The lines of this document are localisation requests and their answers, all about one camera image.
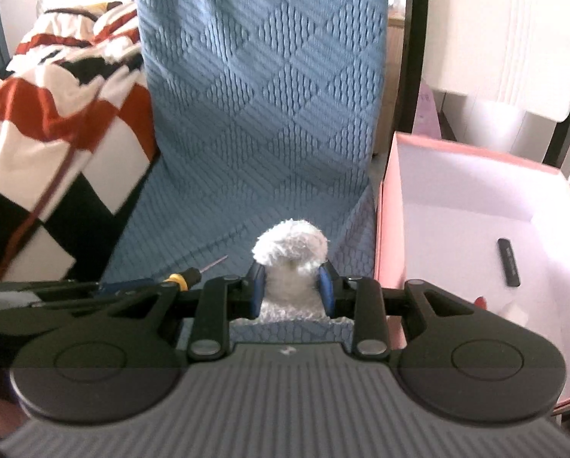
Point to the red white black blanket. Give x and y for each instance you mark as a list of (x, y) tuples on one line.
[(51, 129)]

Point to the red black cat figurine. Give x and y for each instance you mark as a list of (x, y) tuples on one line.
[(480, 302)]

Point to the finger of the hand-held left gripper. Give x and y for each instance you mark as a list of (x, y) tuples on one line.
[(98, 299), (122, 286)]

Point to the blue textured chair cover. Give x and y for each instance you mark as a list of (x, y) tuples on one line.
[(265, 105)]

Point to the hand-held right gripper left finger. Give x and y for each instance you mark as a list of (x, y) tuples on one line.
[(256, 291)]

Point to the white plush toy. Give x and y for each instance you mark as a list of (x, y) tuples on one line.
[(289, 248)]

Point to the black stick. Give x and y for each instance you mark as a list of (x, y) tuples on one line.
[(509, 262)]

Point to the white chair back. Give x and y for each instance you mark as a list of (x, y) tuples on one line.
[(504, 33)]

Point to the large white charger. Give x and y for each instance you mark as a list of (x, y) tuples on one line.
[(515, 315)]

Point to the light brown cardboard box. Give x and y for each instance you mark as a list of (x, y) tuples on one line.
[(390, 81)]

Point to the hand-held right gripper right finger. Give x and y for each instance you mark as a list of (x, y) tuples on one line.
[(327, 291)]

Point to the pink cardboard box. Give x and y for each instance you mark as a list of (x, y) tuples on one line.
[(456, 229)]

